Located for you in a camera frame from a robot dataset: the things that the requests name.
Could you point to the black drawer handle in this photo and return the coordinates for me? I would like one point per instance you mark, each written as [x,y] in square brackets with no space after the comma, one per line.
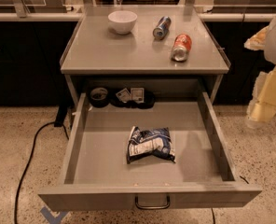
[144,203]

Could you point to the blue chip bag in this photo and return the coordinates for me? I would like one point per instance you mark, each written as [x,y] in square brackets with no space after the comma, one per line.
[156,142]

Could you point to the grey cabinet counter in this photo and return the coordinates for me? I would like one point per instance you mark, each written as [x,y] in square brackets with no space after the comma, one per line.
[95,50]

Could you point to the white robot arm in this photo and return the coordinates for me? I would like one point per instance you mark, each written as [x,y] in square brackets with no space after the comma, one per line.
[270,43]

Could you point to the orange soda can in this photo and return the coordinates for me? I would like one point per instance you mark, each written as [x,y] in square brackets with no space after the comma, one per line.
[181,48]

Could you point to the black tape roll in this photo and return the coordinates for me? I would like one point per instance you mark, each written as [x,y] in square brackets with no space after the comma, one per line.
[99,97]

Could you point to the blue soda can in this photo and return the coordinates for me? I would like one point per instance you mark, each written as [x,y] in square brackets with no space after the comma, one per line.
[162,28]

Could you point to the grey open drawer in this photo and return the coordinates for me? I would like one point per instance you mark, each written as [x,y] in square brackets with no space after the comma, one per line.
[96,176]

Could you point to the white ceramic bowl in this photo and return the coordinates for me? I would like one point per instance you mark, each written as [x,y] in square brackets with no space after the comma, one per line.
[122,21]

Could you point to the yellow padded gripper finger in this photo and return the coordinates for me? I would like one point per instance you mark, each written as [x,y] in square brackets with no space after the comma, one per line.
[262,107]
[257,41]

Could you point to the black pouch with labels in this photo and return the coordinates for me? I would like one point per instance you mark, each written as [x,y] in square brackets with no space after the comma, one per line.
[132,98]

